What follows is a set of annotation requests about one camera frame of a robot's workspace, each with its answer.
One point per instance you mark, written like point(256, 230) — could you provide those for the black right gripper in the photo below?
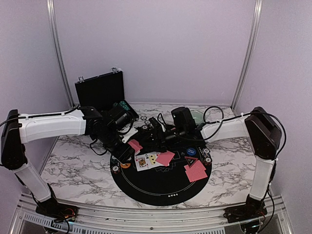
point(158, 140)

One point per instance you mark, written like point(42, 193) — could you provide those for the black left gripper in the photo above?
point(123, 155)

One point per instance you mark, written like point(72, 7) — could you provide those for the red playing card deck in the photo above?
point(136, 146)

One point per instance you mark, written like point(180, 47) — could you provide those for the orange big blind button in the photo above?
point(125, 166)

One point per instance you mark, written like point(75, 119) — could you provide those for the jack of hearts card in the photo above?
point(142, 163)

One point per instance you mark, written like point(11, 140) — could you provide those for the red face-down card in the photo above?
point(165, 158)

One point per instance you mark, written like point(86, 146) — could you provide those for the three of clubs card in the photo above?
point(151, 160)

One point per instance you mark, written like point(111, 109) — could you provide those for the blue small blind button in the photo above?
point(191, 151)

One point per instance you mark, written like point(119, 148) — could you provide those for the red card dealt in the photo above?
point(195, 175)
point(197, 166)

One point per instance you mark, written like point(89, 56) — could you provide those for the red triangular all-in marker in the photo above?
point(191, 160)

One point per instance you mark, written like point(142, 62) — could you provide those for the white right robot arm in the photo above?
point(263, 130)

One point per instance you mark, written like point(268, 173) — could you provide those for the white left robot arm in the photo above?
point(20, 129)

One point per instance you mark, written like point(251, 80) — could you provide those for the round black poker mat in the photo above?
point(163, 185)

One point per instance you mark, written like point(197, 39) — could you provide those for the green glass bowl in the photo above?
point(198, 116)

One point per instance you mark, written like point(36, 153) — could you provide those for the green chip row right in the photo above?
point(124, 105)

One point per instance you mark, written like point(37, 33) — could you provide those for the black poker chip case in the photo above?
point(103, 91)

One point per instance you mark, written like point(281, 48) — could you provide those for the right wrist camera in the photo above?
point(183, 121)

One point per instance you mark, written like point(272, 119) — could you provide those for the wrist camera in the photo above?
point(121, 121)
point(183, 121)

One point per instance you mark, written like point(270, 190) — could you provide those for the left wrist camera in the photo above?
point(121, 121)

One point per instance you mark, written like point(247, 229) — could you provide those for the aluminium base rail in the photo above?
point(96, 219)

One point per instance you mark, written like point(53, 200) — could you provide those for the left aluminium frame post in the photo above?
point(55, 36)

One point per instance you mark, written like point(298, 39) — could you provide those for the aluminium frame post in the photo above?
point(55, 36)
point(249, 52)

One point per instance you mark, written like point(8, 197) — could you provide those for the right aluminium frame post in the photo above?
point(249, 52)

